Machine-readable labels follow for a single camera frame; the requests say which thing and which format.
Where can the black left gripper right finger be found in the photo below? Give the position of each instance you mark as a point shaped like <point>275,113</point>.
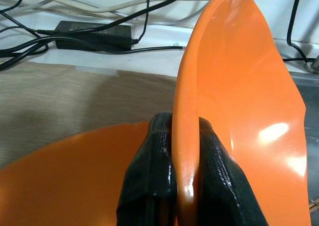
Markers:
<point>219,181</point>

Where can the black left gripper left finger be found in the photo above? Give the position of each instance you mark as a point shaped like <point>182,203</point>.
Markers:
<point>149,176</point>

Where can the orange plastic plate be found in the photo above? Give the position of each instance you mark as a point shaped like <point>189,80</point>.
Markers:
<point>69,181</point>

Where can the orange plastic bowl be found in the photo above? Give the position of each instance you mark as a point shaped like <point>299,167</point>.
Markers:
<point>236,86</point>

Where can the stainless steel sink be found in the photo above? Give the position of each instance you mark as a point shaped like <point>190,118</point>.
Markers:
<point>310,106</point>

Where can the beige woven placemat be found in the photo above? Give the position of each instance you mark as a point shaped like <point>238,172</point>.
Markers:
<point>62,94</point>

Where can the black power adapter brick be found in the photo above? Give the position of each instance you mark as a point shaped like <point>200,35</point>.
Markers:
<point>99,36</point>

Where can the steel sink faucet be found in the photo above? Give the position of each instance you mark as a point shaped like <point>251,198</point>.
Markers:
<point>313,66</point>

